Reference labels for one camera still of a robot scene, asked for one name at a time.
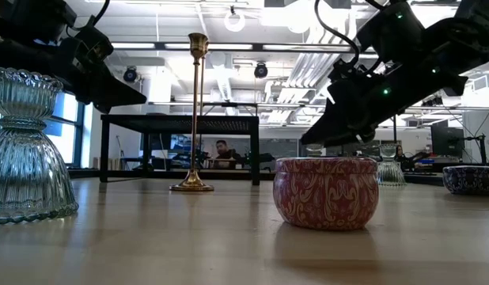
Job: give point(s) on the blue patterned candle tin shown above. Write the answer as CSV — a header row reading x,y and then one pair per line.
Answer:
x,y
470,180

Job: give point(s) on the pink patterned candle tin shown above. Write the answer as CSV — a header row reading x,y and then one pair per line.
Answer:
x,y
325,194

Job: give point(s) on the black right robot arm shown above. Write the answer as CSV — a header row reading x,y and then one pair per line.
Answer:
x,y
466,35

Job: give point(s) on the black perforated metal shelf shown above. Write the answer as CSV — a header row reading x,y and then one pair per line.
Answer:
x,y
177,124

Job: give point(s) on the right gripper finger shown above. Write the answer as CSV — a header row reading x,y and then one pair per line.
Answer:
x,y
335,126

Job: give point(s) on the black aluminium table frame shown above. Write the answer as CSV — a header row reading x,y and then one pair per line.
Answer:
x,y
149,174

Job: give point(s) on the person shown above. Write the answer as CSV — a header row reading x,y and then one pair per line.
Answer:
x,y
399,152
222,148

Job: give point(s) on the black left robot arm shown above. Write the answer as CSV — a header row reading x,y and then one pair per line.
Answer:
x,y
15,43

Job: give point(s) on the blue framed window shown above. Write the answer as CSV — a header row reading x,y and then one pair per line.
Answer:
x,y
68,130

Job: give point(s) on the black computer monitor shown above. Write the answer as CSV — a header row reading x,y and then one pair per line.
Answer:
x,y
446,140

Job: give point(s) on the black ceiling spotlight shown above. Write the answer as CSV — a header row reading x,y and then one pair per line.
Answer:
x,y
130,74
261,70

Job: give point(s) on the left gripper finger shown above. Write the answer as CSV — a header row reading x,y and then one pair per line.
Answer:
x,y
114,93

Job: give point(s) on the ribbed clear glass candle holder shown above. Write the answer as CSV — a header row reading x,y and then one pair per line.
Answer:
x,y
27,178
315,151
390,174

